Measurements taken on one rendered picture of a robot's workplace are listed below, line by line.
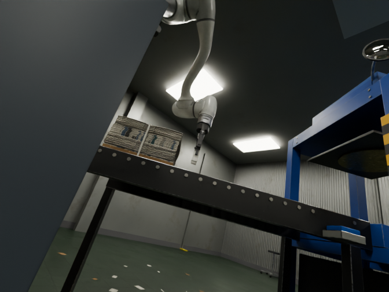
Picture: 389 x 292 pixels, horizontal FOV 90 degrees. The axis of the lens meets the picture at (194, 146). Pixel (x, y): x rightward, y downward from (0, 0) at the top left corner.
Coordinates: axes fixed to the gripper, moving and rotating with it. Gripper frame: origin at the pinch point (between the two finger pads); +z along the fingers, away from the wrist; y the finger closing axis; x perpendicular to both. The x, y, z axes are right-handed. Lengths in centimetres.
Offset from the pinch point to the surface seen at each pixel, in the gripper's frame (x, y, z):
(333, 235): 60, 24, 24
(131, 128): -37.4, 4.2, -4.5
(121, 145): -38.8, 4.4, 6.2
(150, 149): -23.9, 4.4, 4.3
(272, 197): 37.4, 17.8, 14.5
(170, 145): -14.6, 4.3, -1.0
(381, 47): 83, 35, -80
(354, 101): 85, 14, -59
